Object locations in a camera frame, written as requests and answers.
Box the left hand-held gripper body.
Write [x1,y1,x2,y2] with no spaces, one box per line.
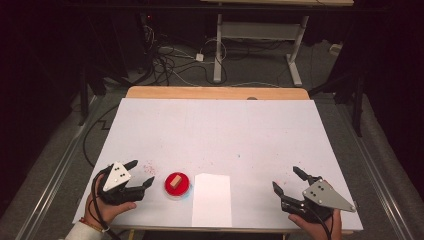
[98,161,146,206]

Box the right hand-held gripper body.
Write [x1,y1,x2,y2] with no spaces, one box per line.
[280,176,357,224]

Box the wooden stamp block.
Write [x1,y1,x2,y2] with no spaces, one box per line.
[169,174,183,189]

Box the red round ink pad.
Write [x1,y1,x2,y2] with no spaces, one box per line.
[164,171,193,200]

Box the white paper sheet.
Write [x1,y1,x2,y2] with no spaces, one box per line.
[191,172,233,228]

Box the person's left hand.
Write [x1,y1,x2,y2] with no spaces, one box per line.
[83,173,138,229]

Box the person's right hand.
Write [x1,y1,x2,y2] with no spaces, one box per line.
[288,209,343,240]

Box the black stand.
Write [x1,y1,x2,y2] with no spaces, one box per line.
[308,59,365,138]

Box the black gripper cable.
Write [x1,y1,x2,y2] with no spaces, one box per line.
[311,208,335,240]
[90,165,122,240]

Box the orange bead bracelet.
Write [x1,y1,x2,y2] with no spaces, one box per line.
[78,217,105,234]

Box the black floor cable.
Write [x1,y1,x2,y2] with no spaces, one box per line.
[82,105,119,169]

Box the tangle of floor cables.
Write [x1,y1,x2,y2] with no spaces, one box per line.
[133,13,231,88]

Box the white desk frame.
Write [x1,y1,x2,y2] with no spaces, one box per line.
[200,0,355,87]

